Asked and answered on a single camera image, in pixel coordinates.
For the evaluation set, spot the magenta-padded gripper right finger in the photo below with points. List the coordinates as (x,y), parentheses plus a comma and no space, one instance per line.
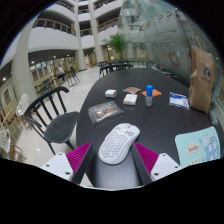
(165,164)

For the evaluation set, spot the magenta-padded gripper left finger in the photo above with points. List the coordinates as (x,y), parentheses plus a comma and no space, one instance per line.
(60,164)

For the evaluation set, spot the white honeycomb computer mouse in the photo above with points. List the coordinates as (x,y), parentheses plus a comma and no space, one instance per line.
(117,144)

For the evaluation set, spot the light blue cartoon mouse pad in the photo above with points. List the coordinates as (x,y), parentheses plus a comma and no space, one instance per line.
(200,146)

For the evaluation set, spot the black wooden chair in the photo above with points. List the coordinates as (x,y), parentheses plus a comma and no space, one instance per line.
(61,126)

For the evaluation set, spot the white lattice chair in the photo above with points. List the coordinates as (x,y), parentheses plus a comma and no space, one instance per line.
(22,104)
(5,140)

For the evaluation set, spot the white and blue tissue pack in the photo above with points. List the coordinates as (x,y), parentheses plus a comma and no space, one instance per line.
(179,100)

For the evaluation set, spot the clear plastic snack bag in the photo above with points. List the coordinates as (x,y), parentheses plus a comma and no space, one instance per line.
(105,112)

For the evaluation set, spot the small blue-capped bottle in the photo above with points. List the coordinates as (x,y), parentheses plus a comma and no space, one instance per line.
(149,96)

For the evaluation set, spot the white square box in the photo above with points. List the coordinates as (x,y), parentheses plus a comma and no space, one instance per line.
(130,99)

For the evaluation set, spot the group of dark chairs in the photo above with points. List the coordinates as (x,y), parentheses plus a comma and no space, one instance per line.
(46,85)

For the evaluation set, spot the brown flat packet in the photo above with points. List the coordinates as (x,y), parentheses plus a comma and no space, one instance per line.
(131,90)

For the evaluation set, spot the small white box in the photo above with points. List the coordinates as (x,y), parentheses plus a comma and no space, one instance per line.
(110,93)

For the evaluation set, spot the brown paper bag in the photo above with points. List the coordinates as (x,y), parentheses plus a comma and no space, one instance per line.
(201,83)

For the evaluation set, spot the person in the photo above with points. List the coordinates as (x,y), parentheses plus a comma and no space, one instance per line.
(60,72)

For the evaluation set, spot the row of black chairs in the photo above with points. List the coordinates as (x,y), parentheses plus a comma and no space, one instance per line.
(113,67)

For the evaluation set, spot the green potted plant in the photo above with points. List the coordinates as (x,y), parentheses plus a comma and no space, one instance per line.
(118,41)

